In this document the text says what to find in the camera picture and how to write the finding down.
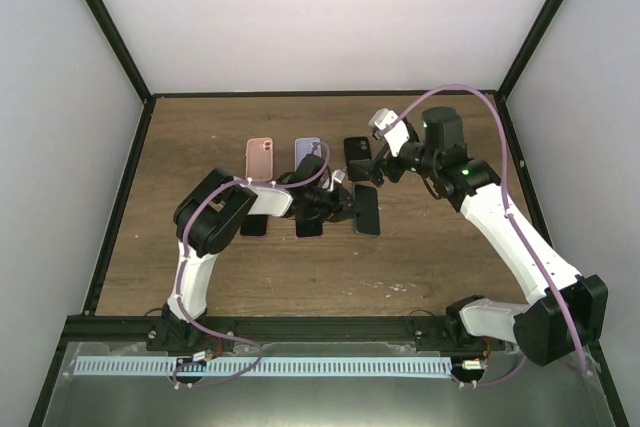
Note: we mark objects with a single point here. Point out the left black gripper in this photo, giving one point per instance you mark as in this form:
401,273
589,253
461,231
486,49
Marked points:
339,205

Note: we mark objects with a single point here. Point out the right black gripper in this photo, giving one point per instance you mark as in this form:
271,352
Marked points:
395,174

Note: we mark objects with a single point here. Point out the black phone case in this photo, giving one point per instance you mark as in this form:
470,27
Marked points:
356,149

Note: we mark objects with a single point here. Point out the black screen teal phone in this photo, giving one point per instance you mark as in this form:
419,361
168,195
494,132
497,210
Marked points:
367,220

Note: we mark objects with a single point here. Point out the lavender phone case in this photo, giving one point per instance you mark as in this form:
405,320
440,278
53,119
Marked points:
305,152

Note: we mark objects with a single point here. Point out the black screen pink phone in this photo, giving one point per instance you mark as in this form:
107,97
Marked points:
254,226

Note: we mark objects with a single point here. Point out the pink phone case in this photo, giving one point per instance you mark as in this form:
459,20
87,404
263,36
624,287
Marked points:
259,163

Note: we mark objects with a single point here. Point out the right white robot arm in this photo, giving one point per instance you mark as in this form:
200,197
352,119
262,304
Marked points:
563,311

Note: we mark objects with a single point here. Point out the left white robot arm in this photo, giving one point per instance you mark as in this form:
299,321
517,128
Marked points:
209,218

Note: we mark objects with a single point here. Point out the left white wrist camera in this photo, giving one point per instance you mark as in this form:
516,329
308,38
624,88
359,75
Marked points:
335,180

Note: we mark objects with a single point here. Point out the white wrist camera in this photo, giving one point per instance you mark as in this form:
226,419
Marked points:
335,180
387,125

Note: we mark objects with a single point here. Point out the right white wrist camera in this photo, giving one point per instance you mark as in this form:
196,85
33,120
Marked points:
387,125

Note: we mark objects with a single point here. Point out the black front mounting rail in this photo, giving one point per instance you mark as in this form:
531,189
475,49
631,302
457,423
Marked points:
435,333

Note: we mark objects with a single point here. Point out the black enclosure frame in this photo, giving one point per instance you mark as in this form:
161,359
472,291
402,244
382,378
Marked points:
43,409

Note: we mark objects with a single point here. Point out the light blue slotted cable duct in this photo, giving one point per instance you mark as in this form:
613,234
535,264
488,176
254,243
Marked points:
404,367

